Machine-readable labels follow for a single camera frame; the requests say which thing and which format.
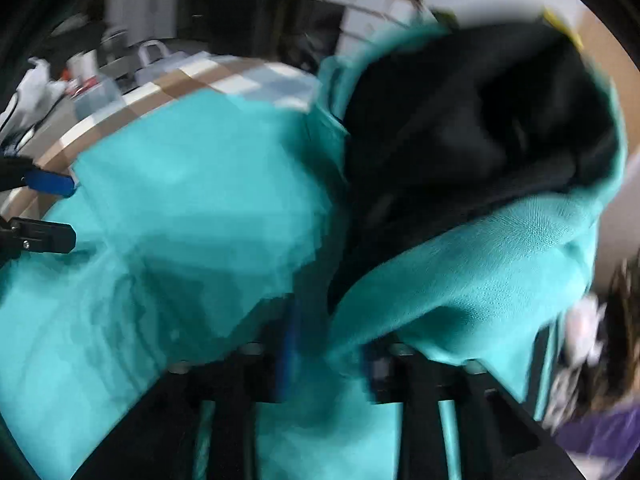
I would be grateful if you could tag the white plastic bag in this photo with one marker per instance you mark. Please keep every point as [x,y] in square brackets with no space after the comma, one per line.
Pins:
[30,92]

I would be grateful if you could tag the checked blanket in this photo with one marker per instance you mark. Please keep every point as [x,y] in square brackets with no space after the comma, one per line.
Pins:
[200,77]

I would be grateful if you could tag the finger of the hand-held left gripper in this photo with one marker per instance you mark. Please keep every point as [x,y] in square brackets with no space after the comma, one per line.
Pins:
[42,237]
[47,183]

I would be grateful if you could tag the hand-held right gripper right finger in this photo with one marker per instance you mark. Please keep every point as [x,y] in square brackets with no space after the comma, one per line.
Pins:
[374,372]

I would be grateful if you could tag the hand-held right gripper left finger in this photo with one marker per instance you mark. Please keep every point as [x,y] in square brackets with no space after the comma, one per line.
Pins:
[287,355]

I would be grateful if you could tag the teal hoodie with black lining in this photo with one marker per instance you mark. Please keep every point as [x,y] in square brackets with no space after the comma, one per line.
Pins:
[200,210]

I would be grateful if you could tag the wooden shoe rack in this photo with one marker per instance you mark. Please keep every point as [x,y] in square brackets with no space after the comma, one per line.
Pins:
[617,300]

